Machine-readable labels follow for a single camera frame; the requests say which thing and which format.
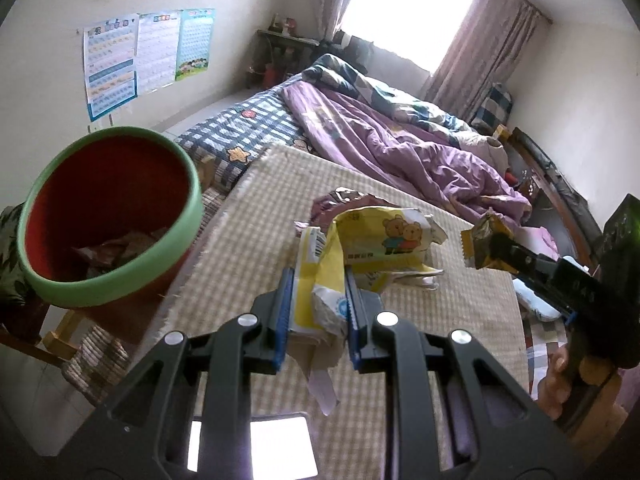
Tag yellow bear-print bag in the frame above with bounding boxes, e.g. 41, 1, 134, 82
290, 206, 448, 416

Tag blue chart poster left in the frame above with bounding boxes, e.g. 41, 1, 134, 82
82, 13, 140, 122

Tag blue plaid bed sheet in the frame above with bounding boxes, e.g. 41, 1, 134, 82
174, 84, 317, 196

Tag white pillow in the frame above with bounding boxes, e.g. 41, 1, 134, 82
513, 278, 562, 322

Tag purple quilt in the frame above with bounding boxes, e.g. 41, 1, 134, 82
281, 80, 532, 229

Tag camouflage cushion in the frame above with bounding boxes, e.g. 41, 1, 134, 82
1, 204, 49, 341

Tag red checked blanket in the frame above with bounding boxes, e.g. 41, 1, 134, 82
521, 308, 567, 400

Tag pink window curtain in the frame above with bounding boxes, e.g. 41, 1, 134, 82
424, 0, 548, 122

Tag patterned blue-white quilt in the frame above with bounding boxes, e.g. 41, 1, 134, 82
302, 53, 486, 151

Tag beige woven checked mat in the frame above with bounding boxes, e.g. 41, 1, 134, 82
64, 143, 532, 480

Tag wooden chair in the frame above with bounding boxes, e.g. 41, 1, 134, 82
1, 304, 84, 367

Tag purple crumpled wrapper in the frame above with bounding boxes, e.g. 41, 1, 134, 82
308, 186, 394, 232

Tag person's right hand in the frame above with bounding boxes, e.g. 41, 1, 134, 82
537, 344, 628, 463

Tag blue cartoon poster right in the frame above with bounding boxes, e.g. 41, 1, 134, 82
175, 9, 215, 81

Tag smartphone with lit screen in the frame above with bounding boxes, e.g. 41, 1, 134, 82
186, 412, 320, 480

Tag dark wooden headboard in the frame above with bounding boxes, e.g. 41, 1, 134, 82
504, 128, 602, 270

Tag dark brown package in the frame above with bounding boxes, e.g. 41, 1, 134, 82
74, 228, 168, 278

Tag dark wooden side table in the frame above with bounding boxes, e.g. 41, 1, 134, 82
244, 28, 320, 89

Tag white chart poster middle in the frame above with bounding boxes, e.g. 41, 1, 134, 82
136, 11, 180, 94

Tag red bin with green rim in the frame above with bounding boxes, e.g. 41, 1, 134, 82
17, 127, 203, 309

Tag small gold wrapper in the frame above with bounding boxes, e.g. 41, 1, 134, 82
460, 210, 516, 274

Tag plaid pillow by curtain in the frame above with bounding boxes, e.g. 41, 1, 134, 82
471, 82, 513, 136

